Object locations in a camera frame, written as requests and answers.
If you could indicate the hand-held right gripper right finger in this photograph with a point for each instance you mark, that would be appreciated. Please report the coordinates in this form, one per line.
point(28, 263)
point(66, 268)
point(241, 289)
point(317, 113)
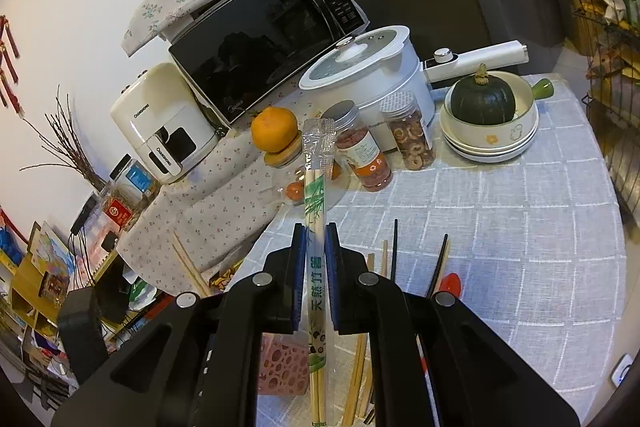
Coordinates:
point(332, 279)

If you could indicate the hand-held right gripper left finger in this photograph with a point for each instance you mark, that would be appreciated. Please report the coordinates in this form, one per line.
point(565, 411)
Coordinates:
point(298, 279)

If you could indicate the bamboo chopsticks pair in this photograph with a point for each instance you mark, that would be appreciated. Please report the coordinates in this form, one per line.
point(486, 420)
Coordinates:
point(314, 202)

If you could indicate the wooden chopstick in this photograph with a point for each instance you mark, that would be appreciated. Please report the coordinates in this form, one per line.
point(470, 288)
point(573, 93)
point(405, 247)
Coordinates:
point(385, 257)
point(356, 377)
point(371, 263)

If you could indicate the yellow shelf with books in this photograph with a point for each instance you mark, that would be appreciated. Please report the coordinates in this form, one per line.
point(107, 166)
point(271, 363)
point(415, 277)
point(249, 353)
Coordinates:
point(35, 277)

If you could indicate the black chopstick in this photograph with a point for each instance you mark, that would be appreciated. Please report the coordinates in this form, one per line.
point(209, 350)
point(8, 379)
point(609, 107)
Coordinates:
point(440, 257)
point(395, 247)

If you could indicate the yellow snack packet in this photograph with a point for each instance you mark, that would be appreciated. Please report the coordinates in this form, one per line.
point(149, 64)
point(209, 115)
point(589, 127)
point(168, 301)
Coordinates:
point(225, 279)

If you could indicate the pink perforated basket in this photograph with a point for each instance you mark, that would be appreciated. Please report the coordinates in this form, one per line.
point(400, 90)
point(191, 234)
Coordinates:
point(282, 364)

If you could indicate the floral tablecloth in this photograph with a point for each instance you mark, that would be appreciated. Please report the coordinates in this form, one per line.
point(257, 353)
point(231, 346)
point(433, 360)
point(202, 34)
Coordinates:
point(215, 212)

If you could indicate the wooden chopsticks pair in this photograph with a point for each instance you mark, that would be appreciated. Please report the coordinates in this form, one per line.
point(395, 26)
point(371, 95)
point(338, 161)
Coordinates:
point(190, 264)

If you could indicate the red spoon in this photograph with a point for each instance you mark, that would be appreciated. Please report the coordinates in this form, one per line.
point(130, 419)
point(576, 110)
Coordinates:
point(450, 283)

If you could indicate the glass jar wooden lid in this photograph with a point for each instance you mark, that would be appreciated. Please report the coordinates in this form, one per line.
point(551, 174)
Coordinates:
point(284, 156)

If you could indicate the silver-lid jar red contents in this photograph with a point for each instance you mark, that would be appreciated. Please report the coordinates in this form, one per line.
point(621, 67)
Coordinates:
point(365, 152)

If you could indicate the clear storage container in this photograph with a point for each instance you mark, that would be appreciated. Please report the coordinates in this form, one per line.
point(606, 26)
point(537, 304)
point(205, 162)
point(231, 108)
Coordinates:
point(132, 192)

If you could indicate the orange tangerine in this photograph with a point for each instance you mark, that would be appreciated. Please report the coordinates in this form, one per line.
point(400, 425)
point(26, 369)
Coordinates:
point(275, 127)

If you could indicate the grey checked tablecloth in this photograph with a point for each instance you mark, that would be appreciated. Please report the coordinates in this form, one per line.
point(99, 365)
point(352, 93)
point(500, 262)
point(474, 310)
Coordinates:
point(500, 232)

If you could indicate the dried branches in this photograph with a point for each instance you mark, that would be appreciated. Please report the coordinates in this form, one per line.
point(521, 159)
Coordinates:
point(70, 147)

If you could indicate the white shallow bowl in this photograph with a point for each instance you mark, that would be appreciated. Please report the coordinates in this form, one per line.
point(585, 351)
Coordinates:
point(462, 148)
point(480, 159)

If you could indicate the white electric pot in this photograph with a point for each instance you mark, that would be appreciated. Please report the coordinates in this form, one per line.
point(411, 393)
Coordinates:
point(400, 77)

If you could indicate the white pot lid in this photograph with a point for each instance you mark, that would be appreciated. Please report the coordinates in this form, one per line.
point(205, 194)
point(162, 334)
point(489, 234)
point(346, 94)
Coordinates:
point(350, 59)

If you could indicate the white countertop appliance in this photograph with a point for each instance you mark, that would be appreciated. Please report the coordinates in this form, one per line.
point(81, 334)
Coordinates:
point(150, 107)

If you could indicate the dark green squash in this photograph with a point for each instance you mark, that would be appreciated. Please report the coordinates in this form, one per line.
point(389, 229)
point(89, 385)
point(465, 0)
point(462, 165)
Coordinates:
point(482, 99)

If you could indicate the black microwave oven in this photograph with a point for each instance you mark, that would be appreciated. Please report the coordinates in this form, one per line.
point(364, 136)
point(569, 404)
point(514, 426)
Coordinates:
point(250, 37)

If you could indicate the red hanging ornament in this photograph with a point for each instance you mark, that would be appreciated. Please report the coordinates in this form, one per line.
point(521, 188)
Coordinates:
point(7, 57)

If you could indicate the white small device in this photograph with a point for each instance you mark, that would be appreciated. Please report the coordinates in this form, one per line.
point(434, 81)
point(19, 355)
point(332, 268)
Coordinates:
point(620, 372)

